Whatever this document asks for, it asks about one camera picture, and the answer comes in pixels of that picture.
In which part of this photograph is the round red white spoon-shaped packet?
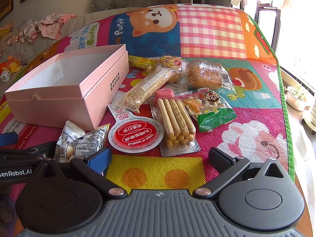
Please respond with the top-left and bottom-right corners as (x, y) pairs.
(108, 104), (164, 154)

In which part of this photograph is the green egg-biscuit snack bag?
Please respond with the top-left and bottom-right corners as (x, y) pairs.
(175, 88), (237, 132)

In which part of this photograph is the biscuit sticks clear tray pack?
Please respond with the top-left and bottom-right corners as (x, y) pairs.
(150, 89), (200, 157)

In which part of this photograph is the sesame bar clear wrapper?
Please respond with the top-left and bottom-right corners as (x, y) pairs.
(115, 65), (182, 114)

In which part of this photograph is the pink cardboard gift box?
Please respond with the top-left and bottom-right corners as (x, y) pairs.
(5, 44), (129, 131)

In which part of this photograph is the brown cake clear wrapper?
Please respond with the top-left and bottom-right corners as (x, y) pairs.
(182, 59), (235, 91)

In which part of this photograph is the yellow long snack packet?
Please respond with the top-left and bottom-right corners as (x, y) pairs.
(128, 55), (158, 73)

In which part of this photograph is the yellow bun red-label wrapper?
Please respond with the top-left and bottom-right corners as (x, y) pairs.
(159, 55), (187, 85)

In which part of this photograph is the orange yellow plush toy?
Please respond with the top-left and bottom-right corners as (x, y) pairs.
(1, 56), (22, 82)

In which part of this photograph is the beige bed pillow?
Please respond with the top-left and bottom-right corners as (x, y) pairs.
(0, 6), (143, 65)

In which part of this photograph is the white ribbed plant stand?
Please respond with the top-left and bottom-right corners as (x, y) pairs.
(302, 102), (316, 135)

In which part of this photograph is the white flower pot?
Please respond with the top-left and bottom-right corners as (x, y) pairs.
(287, 85), (308, 111)

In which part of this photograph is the pink baby clothes pile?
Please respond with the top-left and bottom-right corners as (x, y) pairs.
(7, 13), (77, 45)

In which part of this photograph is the colourful cartoon play mat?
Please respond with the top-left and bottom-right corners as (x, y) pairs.
(0, 3), (296, 203)

